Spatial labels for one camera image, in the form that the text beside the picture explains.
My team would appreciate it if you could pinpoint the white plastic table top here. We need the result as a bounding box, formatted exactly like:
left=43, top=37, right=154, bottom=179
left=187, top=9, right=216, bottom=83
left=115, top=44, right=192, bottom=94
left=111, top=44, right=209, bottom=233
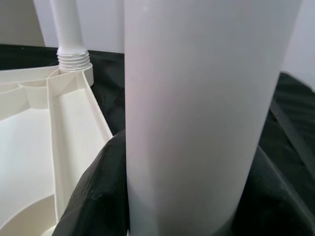
left=0, top=64, right=115, bottom=236

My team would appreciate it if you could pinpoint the white plastic table leg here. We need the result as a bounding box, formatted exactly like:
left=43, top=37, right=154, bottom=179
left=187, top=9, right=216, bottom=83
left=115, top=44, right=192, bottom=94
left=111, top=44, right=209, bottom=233
left=122, top=0, right=301, bottom=233
left=49, top=0, right=93, bottom=72

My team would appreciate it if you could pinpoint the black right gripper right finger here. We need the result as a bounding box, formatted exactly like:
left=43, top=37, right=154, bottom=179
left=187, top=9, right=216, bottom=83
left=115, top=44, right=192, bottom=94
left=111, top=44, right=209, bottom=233
left=216, top=145, right=315, bottom=236

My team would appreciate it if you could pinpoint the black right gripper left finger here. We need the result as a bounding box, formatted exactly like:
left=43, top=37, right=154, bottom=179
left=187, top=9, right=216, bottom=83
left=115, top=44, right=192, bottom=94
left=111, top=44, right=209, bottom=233
left=51, top=129, right=130, bottom=236

